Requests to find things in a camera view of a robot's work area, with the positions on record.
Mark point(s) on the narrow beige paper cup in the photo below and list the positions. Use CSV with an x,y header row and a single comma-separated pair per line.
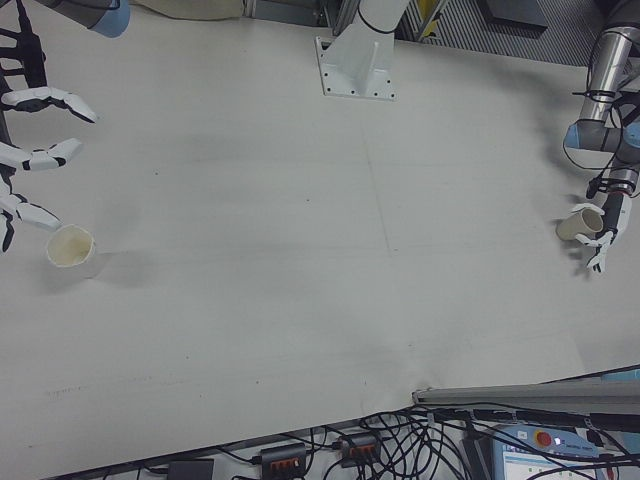
x,y
575,229

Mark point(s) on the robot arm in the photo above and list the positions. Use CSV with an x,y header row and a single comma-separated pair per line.
x,y
607,75
95,12

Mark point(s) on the wide white paper cup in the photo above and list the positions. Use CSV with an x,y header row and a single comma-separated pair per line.
x,y
70,250

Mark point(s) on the beige cloth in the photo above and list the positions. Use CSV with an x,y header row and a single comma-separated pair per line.
x,y
190,9

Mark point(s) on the black power adapter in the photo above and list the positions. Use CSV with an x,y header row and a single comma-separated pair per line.
x,y
191,470

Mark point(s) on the black hub with orange ports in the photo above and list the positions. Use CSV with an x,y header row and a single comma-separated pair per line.
x,y
282,456
360,447

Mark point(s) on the black box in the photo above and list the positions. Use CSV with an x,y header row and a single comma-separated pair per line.
x,y
515,15

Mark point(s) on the teach pendant with red button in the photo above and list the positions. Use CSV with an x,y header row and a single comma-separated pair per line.
x,y
550,450

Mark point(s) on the white metal mounting bracket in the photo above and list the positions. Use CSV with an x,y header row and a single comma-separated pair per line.
x,y
357,70

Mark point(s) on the white cylindrical post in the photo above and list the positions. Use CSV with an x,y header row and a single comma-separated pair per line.
x,y
382,12

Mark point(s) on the yellow black striped post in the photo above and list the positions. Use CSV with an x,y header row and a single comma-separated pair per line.
x,y
431,20

